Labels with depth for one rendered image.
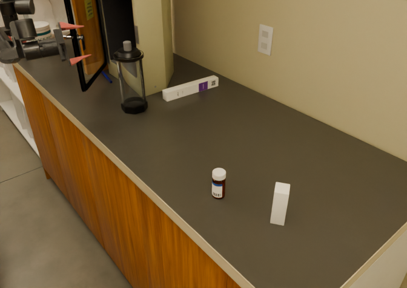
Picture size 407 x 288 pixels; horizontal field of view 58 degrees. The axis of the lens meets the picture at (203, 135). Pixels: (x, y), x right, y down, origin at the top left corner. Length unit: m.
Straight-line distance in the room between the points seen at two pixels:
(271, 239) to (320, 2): 0.81
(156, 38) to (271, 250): 0.95
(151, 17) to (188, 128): 0.46
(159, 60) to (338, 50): 0.69
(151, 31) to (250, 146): 0.60
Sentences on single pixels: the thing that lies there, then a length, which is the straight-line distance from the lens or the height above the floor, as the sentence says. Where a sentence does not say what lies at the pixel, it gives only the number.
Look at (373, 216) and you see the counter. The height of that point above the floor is 0.94.
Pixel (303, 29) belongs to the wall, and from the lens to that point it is 1.43.
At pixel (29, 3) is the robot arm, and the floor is 1.29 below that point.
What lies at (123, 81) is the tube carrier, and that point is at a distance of 1.40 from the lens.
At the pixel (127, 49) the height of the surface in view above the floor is 1.19.
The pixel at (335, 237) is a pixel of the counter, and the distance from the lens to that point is 0.99.
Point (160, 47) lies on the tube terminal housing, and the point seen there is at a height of 1.13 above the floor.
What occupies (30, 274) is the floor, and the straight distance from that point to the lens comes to 2.23.
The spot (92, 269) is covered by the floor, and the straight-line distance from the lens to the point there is 2.13.
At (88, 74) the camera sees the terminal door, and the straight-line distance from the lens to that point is 1.58.
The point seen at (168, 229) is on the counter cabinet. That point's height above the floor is 0.79.
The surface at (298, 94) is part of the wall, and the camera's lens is 1.51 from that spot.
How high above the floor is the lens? 1.64
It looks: 33 degrees down
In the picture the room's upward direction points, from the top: straight up
